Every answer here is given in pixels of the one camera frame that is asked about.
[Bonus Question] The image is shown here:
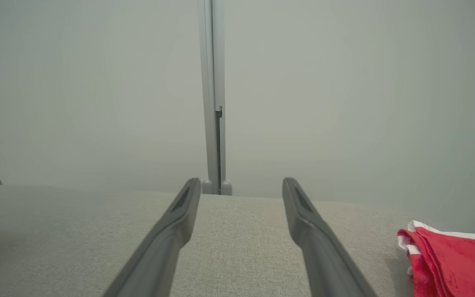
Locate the white aluminium wall rail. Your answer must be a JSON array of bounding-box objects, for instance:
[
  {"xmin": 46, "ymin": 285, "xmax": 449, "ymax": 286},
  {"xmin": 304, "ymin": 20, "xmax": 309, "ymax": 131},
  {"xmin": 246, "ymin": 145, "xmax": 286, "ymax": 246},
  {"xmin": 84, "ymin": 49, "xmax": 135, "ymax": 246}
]
[{"xmin": 198, "ymin": 0, "xmax": 233, "ymax": 196}]

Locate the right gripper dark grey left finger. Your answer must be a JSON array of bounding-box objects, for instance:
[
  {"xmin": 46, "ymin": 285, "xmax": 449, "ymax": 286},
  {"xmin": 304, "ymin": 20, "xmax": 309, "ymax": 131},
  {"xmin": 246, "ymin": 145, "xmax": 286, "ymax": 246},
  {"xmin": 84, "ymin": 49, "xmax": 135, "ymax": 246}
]
[{"xmin": 102, "ymin": 178, "xmax": 202, "ymax": 297}]

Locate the red and white clothing pile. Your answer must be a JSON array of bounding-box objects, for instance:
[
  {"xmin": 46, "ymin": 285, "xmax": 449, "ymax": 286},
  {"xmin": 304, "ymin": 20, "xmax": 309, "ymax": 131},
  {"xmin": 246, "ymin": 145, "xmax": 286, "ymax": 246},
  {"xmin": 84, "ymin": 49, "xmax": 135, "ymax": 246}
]
[{"xmin": 397, "ymin": 220, "xmax": 475, "ymax": 297}]

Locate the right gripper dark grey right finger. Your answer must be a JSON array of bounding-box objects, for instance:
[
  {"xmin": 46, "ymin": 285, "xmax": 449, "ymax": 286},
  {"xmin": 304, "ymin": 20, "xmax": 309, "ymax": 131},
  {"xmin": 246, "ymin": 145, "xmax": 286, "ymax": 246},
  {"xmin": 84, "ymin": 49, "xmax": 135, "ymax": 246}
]
[{"xmin": 282, "ymin": 177, "xmax": 379, "ymax": 297}]

